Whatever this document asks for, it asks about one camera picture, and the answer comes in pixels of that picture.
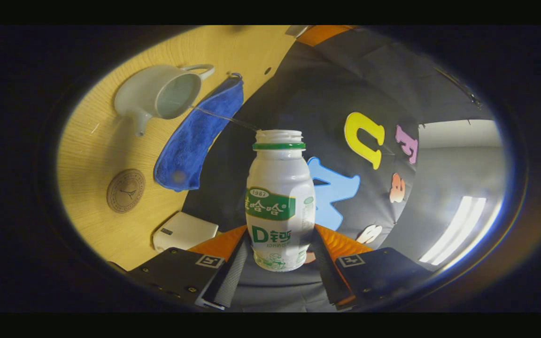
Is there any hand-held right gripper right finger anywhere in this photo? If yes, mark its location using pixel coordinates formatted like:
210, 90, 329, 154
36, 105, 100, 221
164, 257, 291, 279
307, 224, 433, 311

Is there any blue towel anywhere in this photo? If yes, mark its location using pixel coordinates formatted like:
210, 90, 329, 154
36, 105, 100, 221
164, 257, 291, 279
154, 73, 244, 192

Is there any white water bottle green label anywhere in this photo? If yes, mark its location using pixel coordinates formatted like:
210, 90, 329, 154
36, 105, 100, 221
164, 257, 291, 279
246, 130, 317, 272

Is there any white ceramic teacup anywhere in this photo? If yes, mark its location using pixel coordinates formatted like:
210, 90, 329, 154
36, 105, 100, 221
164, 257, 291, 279
114, 64, 215, 137

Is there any black backdrop cloth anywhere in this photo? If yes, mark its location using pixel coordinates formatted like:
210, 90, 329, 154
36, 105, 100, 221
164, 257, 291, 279
181, 27, 496, 313

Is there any round brown coaster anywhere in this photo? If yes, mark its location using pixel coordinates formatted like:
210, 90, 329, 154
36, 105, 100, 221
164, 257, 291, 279
107, 169, 146, 214

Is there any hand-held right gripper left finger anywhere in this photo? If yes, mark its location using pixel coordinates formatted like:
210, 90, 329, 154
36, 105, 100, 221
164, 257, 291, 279
127, 225, 251, 311

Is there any white toaster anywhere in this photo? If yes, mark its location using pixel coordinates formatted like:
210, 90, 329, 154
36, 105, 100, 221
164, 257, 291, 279
152, 211, 219, 254

